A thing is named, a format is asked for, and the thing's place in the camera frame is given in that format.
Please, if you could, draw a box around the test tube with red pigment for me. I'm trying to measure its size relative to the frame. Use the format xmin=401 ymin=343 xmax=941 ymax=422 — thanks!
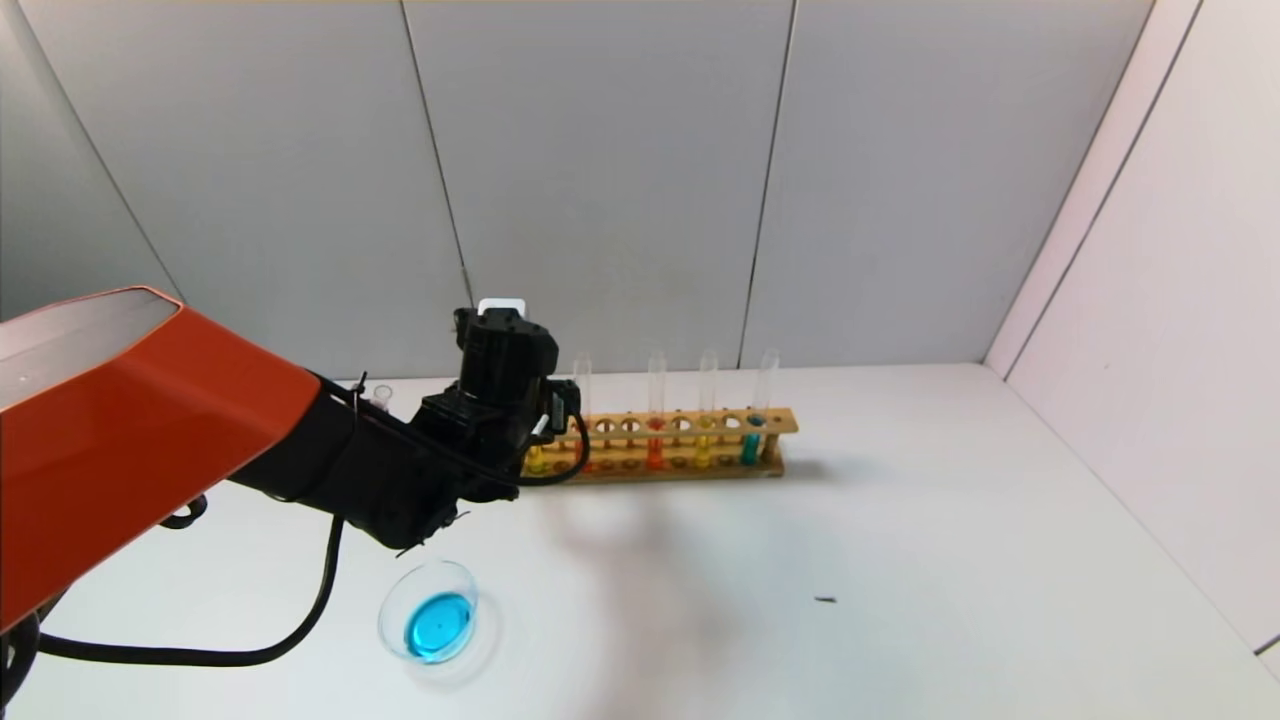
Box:
xmin=572 ymin=354 xmax=595 ymax=473
xmin=647 ymin=351 xmax=668 ymax=471

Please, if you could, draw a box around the wooden test tube rack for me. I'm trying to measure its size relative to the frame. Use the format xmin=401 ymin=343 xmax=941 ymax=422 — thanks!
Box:
xmin=520 ymin=408 xmax=799 ymax=487

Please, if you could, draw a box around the clear glass petri dish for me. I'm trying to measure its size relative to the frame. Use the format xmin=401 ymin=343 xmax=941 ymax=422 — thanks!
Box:
xmin=378 ymin=558 xmax=504 ymax=689

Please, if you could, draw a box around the thin black camera cable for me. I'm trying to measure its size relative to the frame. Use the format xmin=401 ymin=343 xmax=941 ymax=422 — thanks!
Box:
xmin=514 ymin=408 xmax=592 ymax=489

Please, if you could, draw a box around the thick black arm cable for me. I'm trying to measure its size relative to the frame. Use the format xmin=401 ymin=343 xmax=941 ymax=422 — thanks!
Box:
xmin=34 ymin=512 xmax=347 ymax=669

